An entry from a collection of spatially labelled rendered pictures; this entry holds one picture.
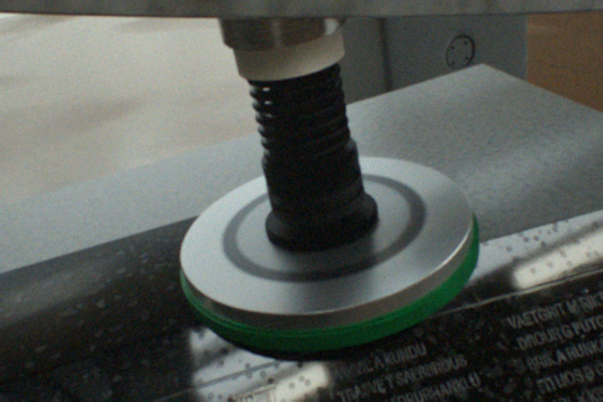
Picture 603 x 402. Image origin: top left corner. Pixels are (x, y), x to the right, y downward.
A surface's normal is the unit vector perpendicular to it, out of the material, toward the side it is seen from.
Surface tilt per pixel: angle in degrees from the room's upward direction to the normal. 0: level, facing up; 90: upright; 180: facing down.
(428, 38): 90
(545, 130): 0
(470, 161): 0
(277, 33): 90
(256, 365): 45
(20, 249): 0
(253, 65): 90
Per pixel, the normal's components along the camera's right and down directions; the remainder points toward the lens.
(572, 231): 0.03, -0.32
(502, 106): -0.18, -0.87
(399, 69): 0.41, 0.37
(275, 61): -0.22, 0.50
